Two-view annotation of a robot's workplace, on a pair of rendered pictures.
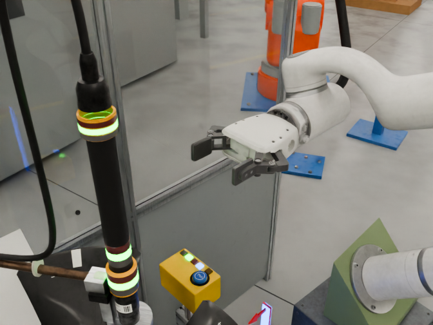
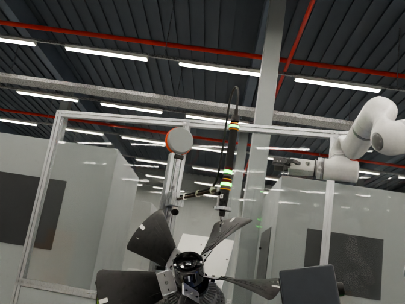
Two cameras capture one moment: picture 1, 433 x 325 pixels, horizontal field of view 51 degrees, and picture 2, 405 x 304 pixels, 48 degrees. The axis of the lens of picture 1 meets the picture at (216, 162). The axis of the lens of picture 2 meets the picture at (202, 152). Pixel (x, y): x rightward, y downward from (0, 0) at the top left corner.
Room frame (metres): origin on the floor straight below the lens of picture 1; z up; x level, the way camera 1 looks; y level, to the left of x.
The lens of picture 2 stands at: (-0.62, -1.36, 1.21)
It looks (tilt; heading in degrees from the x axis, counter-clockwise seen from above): 14 degrees up; 58
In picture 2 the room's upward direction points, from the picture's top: 9 degrees clockwise
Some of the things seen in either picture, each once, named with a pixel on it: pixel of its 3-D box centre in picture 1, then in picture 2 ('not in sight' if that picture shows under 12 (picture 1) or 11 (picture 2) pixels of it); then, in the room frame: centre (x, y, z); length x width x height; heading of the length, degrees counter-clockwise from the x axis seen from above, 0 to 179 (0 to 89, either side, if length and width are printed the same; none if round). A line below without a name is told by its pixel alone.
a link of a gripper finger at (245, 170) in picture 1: (254, 171); (281, 161); (0.56, -0.06, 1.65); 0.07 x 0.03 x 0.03; 134
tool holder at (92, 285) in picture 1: (120, 300); (223, 198); (0.45, 0.14, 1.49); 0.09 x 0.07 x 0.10; 79
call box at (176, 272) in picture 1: (189, 282); not in sight; (0.91, 0.08, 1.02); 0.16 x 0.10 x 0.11; 44
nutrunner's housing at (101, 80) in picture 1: (114, 222); (229, 161); (0.45, 0.13, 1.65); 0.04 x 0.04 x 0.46
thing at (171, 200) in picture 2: not in sight; (174, 199); (0.57, 0.75, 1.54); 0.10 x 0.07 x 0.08; 79
